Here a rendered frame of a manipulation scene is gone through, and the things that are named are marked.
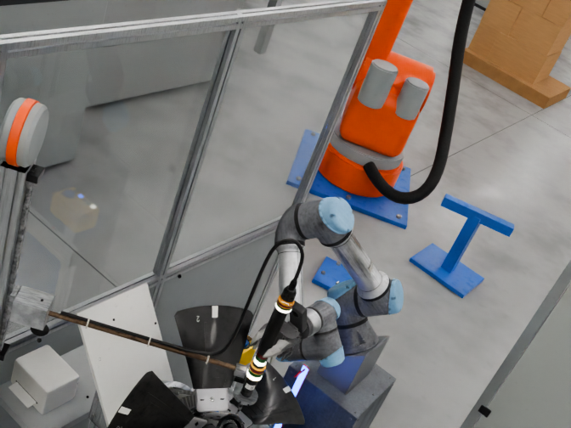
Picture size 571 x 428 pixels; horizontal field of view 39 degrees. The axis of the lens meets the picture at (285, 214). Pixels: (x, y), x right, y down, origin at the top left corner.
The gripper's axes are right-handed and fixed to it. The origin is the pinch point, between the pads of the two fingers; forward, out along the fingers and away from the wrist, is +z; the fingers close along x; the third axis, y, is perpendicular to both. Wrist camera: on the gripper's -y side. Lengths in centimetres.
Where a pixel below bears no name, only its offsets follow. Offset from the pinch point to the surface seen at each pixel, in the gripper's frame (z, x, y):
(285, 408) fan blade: -21.5, -5.9, 32.3
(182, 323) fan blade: 3.7, 23.0, 8.9
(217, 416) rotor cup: 7.2, 0.5, 23.2
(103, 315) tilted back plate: 15.5, 41.1, 14.9
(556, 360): -182, -54, 59
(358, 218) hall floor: -326, 118, 144
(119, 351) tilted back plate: 13.5, 33.6, 23.9
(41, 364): 15, 60, 52
